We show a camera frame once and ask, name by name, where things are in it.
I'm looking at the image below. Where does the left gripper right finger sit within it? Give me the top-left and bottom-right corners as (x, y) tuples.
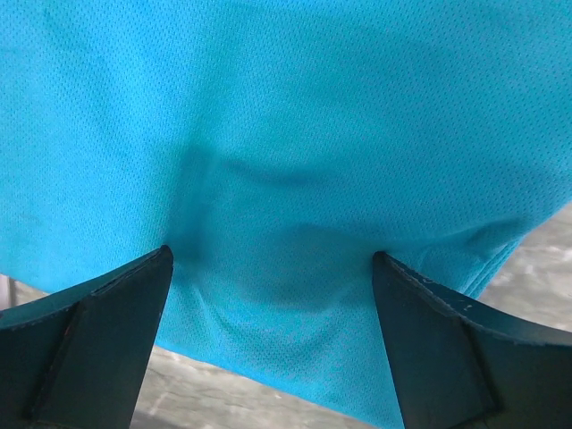
(372, 252), (571, 428)

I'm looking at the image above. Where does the teal t shirt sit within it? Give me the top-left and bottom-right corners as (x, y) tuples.
(1, 1), (571, 428)

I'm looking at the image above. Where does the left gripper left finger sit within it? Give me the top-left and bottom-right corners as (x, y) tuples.
(1, 246), (173, 428)

